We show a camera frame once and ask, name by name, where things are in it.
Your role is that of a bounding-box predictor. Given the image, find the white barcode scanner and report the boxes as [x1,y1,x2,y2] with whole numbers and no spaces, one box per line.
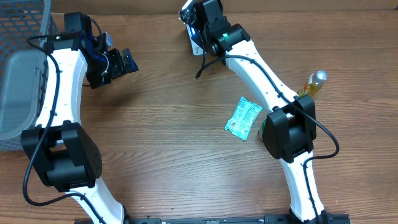
[186,24,203,56]

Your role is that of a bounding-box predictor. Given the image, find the green lid jar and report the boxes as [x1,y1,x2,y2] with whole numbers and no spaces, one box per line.
[258,120,266,141]

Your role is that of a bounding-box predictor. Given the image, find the grey plastic mesh basket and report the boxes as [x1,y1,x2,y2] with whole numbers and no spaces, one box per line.
[1,0,58,151]

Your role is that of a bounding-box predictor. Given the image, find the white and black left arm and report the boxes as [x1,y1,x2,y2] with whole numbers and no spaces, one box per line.
[21,29,138,223]

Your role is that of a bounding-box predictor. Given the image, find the yellow liquid bottle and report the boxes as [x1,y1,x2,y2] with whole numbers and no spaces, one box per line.
[297,70,328,97]

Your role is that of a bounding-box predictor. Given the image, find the teal wet wipes pack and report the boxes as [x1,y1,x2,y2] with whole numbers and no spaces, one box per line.
[224,96,262,141]

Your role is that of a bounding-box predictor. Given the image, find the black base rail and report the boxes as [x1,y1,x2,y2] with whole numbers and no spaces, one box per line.
[126,213,351,224]

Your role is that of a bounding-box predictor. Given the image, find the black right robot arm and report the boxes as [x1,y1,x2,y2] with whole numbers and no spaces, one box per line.
[179,0,328,223]

